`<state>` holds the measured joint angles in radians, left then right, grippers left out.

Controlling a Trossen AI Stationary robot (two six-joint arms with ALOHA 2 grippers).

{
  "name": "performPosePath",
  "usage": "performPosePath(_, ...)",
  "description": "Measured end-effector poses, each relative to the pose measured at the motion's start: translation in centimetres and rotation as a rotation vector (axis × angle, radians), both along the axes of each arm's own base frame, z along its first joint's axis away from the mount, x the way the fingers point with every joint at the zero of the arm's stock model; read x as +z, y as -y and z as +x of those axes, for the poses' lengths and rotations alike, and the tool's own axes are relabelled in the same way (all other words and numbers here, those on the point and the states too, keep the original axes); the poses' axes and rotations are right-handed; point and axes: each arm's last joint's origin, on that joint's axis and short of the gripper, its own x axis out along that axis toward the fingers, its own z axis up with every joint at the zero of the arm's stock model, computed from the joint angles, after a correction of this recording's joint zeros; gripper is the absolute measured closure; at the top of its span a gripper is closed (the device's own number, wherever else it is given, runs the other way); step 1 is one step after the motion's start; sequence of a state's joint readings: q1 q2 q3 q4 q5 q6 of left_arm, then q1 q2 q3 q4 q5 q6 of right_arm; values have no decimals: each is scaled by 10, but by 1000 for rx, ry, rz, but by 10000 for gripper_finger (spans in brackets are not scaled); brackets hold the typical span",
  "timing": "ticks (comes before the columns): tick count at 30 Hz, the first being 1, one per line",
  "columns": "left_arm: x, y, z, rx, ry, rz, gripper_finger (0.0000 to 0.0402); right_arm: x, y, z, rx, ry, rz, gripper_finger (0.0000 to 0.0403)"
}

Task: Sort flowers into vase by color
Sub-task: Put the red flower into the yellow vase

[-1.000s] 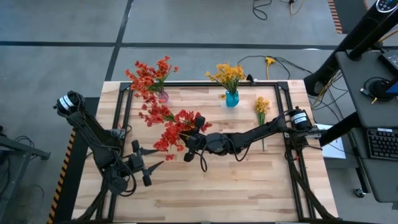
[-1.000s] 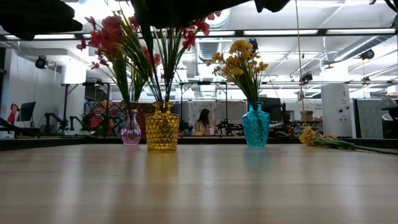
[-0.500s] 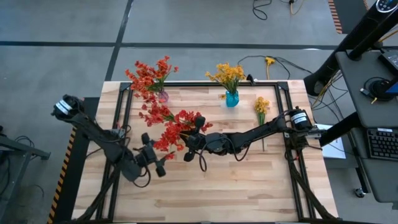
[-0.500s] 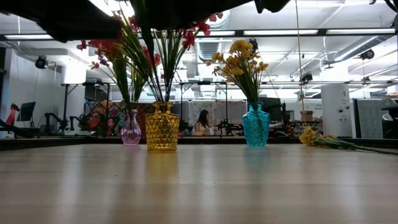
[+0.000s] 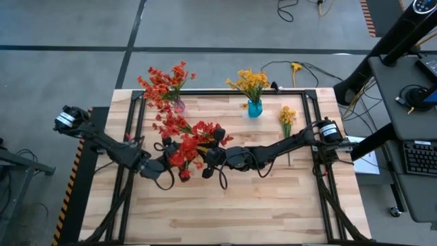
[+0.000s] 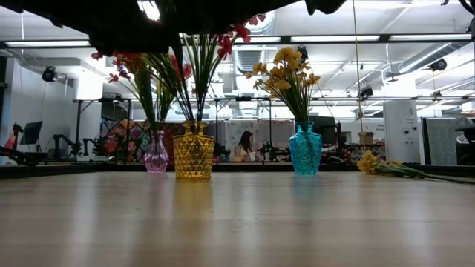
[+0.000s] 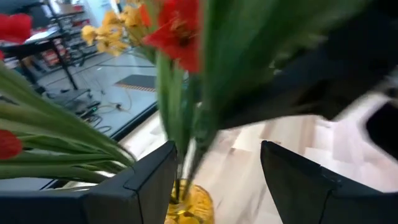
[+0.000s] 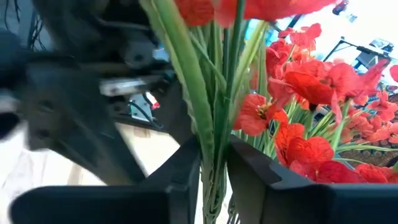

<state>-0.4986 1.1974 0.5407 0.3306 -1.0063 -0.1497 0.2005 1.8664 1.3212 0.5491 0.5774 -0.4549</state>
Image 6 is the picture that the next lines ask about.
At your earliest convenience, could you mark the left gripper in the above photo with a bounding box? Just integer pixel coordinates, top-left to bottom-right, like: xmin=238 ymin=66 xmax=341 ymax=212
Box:
xmin=88 ymin=20 xmax=183 ymax=56

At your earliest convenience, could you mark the red artificial flower stem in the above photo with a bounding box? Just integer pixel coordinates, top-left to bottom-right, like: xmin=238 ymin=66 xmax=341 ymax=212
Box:
xmin=196 ymin=13 xmax=267 ymax=123
xmin=185 ymin=33 xmax=235 ymax=123
xmin=150 ymin=51 xmax=196 ymax=123

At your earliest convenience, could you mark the yellow artificial flower stem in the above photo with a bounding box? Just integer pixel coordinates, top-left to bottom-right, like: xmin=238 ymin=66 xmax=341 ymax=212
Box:
xmin=272 ymin=47 xmax=322 ymax=123
xmin=356 ymin=149 xmax=475 ymax=185
xmin=243 ymin=61 xmax=294 ymax=123

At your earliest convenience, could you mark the pink glass vase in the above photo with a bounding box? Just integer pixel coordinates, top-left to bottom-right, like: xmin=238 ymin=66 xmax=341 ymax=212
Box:
xmin=143 ymin=128 xmax=170 ymax=175

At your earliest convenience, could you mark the yellow glass vase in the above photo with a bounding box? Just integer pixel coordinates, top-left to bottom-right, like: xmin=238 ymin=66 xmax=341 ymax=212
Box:
xmin=172 ymin=120 xmax=215 ymax=182

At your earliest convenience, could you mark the blue glass vase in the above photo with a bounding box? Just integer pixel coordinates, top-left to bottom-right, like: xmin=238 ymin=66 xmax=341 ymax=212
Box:
xmin=288 ymin=121 xmax=323 ymax=177

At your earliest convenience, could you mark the white LED light bar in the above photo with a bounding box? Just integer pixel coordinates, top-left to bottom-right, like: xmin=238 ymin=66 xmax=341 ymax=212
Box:
xmin=4 ymin=39 xmax=91 ymax=48
xmin=290 ymin=35 xmax=381 ymax=43
xmin=388 ymin=33 xmax=472 ymax=42

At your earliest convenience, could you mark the floral patterned divider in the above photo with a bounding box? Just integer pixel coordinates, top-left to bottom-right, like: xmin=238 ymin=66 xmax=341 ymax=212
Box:
xmin=99 ymin=119 xmax=186 ymax=164

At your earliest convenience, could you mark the black monitor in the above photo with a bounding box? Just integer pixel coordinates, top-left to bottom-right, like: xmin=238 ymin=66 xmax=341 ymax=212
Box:
xmin=20 ymin=121 xmax=44 ymax=146

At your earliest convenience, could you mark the person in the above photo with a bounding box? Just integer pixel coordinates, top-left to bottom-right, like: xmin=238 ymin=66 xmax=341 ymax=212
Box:
xmin=232 ymin=130 xmax=261 ymax=163

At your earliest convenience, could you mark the white equipment cabinet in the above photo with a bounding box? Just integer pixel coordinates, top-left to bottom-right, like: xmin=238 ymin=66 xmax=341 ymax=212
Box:
xmin=382 ymin=99 xmax=424 ymax=164

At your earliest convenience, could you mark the grey patterned divider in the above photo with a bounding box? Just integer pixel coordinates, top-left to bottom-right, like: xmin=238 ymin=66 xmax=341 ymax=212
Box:
xmin=425 ymin=117 xmax=465 ymax=166

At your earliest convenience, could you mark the black office chair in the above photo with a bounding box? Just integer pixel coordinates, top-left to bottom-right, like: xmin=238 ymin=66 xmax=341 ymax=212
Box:
xmin=454 ymin=124 xmax=475 ymax=166

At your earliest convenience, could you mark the thin hanging cord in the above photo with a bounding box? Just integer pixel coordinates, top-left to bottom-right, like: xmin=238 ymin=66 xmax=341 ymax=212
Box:
xmin=350 ymin=0 xmax=364 ymax=151

